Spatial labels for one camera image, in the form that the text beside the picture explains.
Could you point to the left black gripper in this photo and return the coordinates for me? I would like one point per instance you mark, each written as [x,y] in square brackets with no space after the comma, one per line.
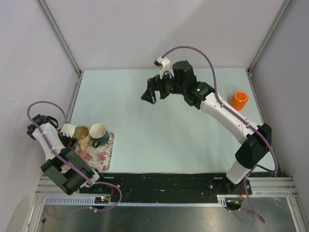
[68,139]

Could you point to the beige mug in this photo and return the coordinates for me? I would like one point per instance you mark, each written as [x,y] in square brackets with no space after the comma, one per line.
[82,135]

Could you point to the floral tray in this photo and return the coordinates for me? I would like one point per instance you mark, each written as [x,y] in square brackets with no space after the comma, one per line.
[98,158]

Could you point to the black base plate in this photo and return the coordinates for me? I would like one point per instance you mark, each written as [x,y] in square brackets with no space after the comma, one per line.
[173,188]

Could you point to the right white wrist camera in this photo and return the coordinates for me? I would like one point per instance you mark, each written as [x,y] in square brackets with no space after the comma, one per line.
[163,64]

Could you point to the aluminium frame post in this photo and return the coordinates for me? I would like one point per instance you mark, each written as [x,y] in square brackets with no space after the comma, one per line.
[58,35]
[278,20]

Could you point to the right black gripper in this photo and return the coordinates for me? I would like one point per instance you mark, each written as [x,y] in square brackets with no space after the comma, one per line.
[154,83]

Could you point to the left aluminium frame post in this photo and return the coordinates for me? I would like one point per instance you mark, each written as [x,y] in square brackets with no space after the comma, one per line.
[58,35]

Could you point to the right aluminium frame post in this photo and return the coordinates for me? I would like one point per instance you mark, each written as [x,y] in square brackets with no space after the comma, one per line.
[278,20]

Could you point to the dark green mug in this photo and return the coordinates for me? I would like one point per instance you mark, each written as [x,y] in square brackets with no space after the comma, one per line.
[99,134]

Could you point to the orange mug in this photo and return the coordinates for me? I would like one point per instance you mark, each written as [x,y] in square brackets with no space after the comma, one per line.
[239,100]

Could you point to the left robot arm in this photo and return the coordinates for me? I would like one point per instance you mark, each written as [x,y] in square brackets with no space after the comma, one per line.
[62,164]

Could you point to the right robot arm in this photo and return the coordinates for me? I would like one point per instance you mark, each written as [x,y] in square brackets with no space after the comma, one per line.
[179,78]

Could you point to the white cable duct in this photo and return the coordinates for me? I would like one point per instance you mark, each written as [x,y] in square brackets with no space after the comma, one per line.
[93,200]

